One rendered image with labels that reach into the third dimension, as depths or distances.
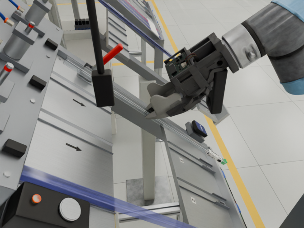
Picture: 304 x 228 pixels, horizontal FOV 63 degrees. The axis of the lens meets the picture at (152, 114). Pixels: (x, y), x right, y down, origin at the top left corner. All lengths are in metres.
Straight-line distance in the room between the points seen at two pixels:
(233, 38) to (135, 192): 1.21
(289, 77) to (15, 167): 0.48
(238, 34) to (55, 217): 0.40
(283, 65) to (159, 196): 1.15
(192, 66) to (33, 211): 0.33
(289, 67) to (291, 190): 1.29
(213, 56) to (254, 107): 1.78
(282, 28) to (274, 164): 1.43
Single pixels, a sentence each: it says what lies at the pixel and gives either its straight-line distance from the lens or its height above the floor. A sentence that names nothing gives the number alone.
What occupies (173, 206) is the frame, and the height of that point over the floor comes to 0.31.
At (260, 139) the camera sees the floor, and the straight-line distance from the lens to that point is 1.98.
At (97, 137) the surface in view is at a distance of 0.45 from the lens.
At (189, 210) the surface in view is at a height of 0.84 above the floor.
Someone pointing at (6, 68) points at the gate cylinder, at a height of 1.22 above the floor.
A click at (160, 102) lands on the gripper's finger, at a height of 1.01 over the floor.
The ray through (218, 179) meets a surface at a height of 0.73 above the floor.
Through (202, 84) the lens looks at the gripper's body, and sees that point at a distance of 0.49.
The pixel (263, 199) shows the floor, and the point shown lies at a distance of 1.66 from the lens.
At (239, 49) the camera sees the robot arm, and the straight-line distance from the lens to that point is 0.48.
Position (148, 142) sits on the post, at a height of 0.49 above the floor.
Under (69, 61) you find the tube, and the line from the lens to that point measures 0.47.
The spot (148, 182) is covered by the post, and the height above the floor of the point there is 0.18.
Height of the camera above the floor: 1.32
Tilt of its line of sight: 41 degrees down
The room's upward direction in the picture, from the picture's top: straight up
